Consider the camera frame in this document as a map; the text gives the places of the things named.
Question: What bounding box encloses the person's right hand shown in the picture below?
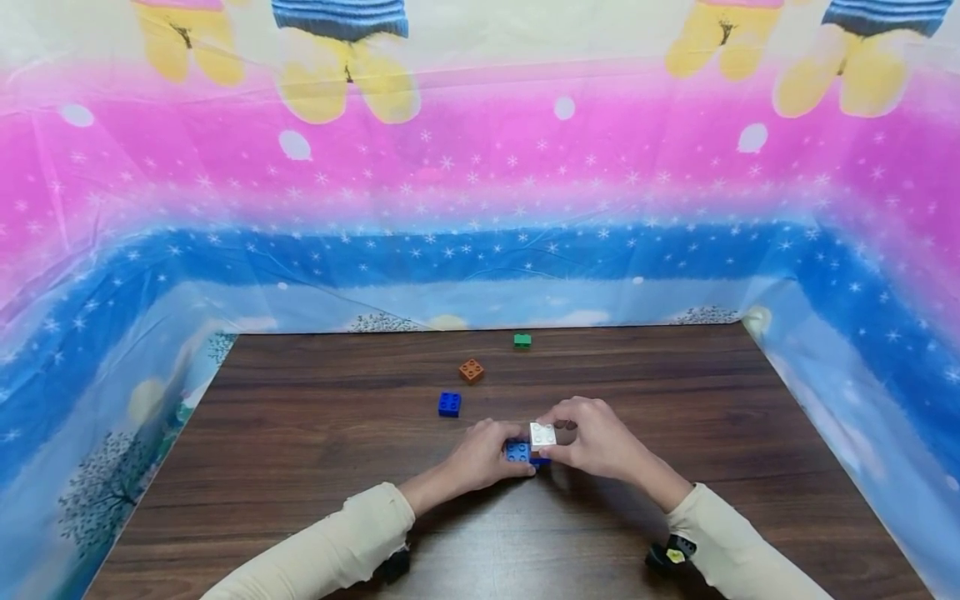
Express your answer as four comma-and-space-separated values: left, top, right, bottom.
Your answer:
537, 396, 655, 483

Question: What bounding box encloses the person's left forearm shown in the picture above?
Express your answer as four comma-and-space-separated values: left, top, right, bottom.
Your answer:
199, 462, 458, 600

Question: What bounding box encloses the black wrist band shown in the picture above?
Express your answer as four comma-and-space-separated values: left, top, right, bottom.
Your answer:
368, 544, 413, 585
645, 535, 698, 577

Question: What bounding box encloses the person's right forearm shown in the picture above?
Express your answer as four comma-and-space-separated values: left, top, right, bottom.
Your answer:
632, 450, 835, 600

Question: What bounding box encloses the person's left hand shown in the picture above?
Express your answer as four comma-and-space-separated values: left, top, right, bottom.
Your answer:
437, 418, 538, 494

